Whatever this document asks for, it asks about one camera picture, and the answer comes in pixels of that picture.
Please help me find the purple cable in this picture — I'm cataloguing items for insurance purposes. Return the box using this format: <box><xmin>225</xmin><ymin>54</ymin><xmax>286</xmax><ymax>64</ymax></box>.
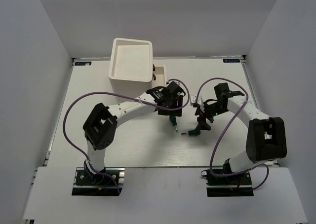
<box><xmin>63</xmin><ymin>78</ymin><xmax>191</xmax><ymax>172</ymax></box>
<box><xmin>196</xmin><ymin>77</ymin><xmax>270</xmax><ymax>190</ymax></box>

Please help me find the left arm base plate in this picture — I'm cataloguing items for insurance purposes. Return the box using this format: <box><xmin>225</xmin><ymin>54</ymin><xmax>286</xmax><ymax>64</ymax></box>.
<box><xmin>72</xmin><ymin>167</ymin><xmax>125</xmax><ymax>196</ymax></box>

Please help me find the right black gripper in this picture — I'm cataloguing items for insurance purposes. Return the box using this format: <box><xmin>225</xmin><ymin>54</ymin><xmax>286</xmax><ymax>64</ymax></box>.
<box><xmin>195</xmin><ymin>101</ymin><xmax>228</xmax><ymax>130</ymax></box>

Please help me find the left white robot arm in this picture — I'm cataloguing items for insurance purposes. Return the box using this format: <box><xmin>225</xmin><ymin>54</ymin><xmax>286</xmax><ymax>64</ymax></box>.
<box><xmin>83</xmin><ymin>82</ymin><xmax>186</xmax><ymax>184</ymax></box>

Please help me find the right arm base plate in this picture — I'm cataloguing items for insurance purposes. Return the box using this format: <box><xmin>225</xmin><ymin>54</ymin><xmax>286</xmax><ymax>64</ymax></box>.
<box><xmin>200</xmin><ymin>170</ymin><xmax>254</xmax><ymax>197</ymax></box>

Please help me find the white drawer cabinet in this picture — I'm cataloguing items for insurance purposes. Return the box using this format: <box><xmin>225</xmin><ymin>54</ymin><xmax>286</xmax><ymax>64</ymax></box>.
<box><xmin>108</xmin><ymin>38</ymin><xmax>167</xmax><ymax>97</ymax></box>

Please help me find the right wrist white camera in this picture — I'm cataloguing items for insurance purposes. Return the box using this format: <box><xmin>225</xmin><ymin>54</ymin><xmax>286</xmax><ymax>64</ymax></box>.
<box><xmin>190</xmin><ymin>95</ymin><xmax>204</xmax><ymax>112</ymax></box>

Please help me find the green stubby screwdriver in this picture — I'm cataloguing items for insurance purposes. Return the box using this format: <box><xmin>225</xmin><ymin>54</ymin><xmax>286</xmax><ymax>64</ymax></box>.
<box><xmin>169</xmin><ymin>115</ymin><xmax>178</xmax><ymax>133</ymax></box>
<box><xmin>181</xmin><ymin>129</ymin><xmax>201</xmax><ymax>136</ymax></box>

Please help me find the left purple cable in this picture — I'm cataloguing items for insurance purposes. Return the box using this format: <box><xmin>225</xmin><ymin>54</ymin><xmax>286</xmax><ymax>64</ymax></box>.
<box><xmin>63</xmin><ymin>78</ymin><xmax>191</xmax><ymax>172</ymax></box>

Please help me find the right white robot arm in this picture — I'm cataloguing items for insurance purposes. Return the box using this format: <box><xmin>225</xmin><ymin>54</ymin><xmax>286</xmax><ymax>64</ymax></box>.
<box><xmin>190</xmin><ymin>83</ymin><xmax>287</xmax><ymax>184</ymax></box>

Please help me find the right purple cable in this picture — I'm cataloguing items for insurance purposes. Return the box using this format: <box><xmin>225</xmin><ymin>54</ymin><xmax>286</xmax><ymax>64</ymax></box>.
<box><xmin>196</xmin><ymin>77</ymin><xmax>270</xmax><ymax>190</ymax></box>

